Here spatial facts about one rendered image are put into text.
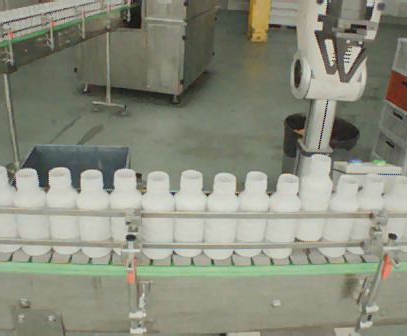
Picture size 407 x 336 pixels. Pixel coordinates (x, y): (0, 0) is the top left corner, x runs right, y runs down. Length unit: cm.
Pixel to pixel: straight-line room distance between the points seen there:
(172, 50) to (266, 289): 370
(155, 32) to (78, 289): 375
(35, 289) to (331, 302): 59
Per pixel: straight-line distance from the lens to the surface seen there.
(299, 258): 86
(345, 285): 91
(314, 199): 80
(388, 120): 326
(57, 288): 86
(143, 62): 452
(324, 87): 137
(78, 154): 140
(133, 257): 70
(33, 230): 81
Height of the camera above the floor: 153
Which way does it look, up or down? 27 degrees down
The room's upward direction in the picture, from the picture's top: 4 degrees clockwise
